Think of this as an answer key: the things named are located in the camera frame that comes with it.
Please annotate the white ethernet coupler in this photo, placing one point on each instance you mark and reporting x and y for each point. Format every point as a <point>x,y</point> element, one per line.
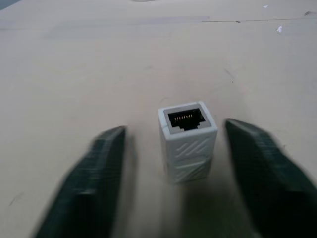
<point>189,151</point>

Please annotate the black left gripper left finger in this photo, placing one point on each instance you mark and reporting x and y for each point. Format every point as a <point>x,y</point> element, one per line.
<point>86,188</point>

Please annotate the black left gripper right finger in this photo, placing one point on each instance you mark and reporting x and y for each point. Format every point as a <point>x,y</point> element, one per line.
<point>267,178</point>

